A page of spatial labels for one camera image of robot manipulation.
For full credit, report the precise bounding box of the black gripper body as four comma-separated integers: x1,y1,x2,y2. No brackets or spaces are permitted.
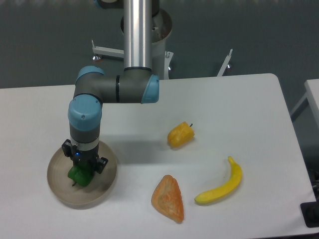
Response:
61,139,99,162

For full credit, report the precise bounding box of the green toy bell pepper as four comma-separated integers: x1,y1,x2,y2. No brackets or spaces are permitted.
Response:
67,162,94,187

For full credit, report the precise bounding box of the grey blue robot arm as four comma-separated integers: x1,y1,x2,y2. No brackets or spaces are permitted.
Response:
62,0,159,174

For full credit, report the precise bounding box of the beige round plate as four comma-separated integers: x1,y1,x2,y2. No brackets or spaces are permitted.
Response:
47,141,118,209

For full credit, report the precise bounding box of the yellow toy bell pepper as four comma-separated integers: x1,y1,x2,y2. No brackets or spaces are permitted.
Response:
167,121,195,148

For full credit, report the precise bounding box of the orange toy croissant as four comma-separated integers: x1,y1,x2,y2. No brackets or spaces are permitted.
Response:
151,175,184,224

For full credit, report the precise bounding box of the yellow toy banana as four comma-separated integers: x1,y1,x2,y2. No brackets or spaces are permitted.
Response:
194,156,243,205

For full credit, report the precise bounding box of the black device at edge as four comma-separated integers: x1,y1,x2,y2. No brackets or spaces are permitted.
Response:
300,169,319,228

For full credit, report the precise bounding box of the white side table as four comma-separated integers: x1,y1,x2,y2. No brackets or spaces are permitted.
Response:
289,79,319,125

